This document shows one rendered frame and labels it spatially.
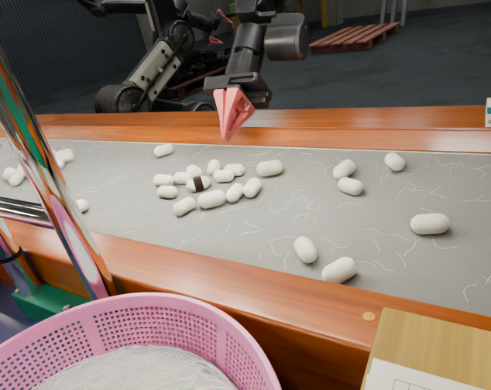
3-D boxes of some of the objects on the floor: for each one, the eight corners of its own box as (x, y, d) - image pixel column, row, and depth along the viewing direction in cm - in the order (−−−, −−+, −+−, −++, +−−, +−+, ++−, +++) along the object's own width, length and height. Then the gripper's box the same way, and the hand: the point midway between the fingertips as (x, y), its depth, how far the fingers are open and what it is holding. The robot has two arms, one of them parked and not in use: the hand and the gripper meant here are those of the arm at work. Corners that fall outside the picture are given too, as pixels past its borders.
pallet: (348, 35, 598) (347, 26, 592) (403, 30, 541) (404, 21, 535) (304, 54, 519) (303, 46, 514) (365, 52, 463) (364, 42, 457)
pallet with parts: (245, 72, 490) (238, 37, 468) (175, 102, 416) (163, 62, 395) (200, 73, 545) (193, 41, 524) (132, 99, 472) (120, 64, 451)
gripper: (280, 66, 64) (261, 148, 60) (231, 71, 69) (210, 148, 66) (264, 40, 58) (242, 129, 55) (211, 48, 64) (187, 130, 60)
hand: (226, 135), depth 60 cm, fingers closed
